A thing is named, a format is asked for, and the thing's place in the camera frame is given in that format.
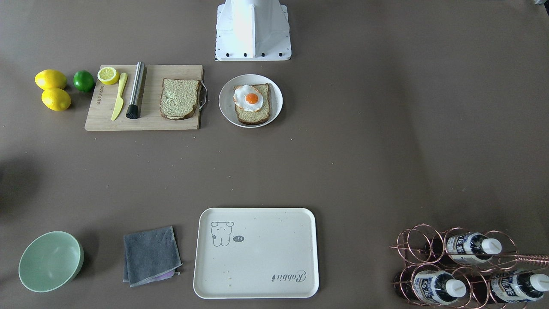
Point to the dark bottle white cap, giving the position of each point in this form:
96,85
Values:
465,249

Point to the grey folded cloth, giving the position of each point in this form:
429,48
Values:
150,256

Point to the yellow lemon far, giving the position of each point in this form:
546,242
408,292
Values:
56,99

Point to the green ceramic bowl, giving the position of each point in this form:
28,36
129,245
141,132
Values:
50,261

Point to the white round plate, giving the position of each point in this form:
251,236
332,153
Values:
226,103

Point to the yellow plastic knife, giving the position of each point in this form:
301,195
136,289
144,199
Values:
119,101

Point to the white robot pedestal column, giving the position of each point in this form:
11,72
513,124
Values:
252,30

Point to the wooden cutting board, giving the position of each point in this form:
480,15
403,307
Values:
103,100

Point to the green lime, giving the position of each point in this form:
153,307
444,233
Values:
83,81

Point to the plain bread slice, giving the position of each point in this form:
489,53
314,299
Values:
179,98

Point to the yellow lemon near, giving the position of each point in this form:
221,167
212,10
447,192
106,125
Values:
50,78

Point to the fried egg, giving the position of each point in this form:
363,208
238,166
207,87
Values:
247,99

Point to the half lemon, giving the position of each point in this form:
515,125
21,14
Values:
108,75

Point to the cream rabbit tray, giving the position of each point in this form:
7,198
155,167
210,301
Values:
256,253

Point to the copper wire bottle rack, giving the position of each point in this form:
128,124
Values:
467,269

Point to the steel muddler black tip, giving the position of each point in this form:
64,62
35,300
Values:
132,111

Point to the bread slice under egg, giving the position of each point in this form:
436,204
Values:
253,118

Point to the yellow lemon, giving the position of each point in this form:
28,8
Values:
50,78
56,99

